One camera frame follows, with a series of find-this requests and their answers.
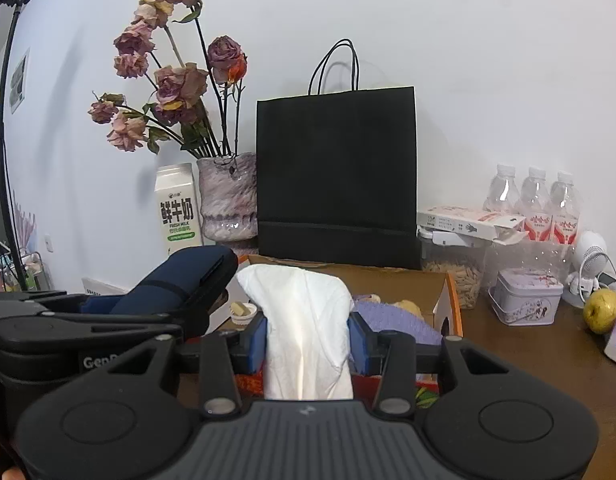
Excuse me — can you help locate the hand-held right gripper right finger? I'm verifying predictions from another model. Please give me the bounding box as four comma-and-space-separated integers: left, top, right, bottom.
348, 312, 511, 413

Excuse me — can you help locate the wire storage rack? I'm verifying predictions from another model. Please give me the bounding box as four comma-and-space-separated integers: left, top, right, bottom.
0, 250, 53, 293

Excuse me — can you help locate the pale pink bundle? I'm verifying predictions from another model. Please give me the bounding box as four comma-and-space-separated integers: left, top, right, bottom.
12, 202, 38, 256

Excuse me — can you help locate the navy blue pouch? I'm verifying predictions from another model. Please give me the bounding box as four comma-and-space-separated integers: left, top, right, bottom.
82, 245, 239, 338

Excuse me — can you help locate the person's left hand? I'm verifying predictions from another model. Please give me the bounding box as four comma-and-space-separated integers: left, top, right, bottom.
0, 435, 26, 480

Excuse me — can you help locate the white pink flat box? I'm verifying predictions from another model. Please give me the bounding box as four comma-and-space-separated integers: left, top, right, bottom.
417, 205, 528, 246

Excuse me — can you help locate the pale purple tin box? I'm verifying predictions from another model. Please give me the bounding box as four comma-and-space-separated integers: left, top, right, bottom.
489, 267, 565, 328

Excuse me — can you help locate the clear water bottle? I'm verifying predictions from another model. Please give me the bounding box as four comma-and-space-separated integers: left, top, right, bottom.
519, 166, 553, 242
483, 162, 521, 214
550, 171, 581, 247

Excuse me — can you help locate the black paper bag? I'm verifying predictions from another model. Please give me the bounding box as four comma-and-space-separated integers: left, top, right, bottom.
256, 38, 423, 271

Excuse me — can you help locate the green apple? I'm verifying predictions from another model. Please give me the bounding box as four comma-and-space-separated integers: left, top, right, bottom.
583, 288, 616, 335

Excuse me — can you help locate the white cloth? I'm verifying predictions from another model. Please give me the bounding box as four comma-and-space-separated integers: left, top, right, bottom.
236, 264, 356, 402

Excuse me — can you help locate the pink mottled vase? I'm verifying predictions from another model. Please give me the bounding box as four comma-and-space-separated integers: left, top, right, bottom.
196, 152, 259, 248

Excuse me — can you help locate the wall poster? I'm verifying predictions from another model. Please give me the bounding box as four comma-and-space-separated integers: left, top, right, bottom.
8, 47, 31, 113

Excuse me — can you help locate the orange cardboard box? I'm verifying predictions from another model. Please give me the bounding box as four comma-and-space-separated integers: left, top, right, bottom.
208, 254, 464, 406

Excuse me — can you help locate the dried rose bouquet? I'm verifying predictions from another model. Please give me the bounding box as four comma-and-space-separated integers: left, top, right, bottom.
88, 0, 249, 158

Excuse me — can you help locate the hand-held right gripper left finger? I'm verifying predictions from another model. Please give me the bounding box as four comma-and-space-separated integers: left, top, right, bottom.
108, 312, 269, 417

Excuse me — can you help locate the small white fan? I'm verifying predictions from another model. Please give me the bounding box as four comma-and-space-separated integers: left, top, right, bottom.
568, 231, 615, 307

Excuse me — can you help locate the purple fuzzy cloth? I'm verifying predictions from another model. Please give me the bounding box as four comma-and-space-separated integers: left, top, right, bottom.
350, 294, 443, 346

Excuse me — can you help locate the small white cup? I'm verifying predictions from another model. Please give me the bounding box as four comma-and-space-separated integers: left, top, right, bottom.
229, 301, 259, 325

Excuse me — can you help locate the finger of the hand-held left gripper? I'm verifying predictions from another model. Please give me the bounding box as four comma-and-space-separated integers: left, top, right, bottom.
0, 289, 87, 317
40, 310, 185, 330

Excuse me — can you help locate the green white milk carton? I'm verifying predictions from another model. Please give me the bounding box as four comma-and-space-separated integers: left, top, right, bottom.
154, 162, 203, 258

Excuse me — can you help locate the clear snack container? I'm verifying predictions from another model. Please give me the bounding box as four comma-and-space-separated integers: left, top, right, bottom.
419, 227, 490, 310

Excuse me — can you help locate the black light stand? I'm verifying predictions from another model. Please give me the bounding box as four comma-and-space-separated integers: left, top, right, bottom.
0, 0, 56, 291

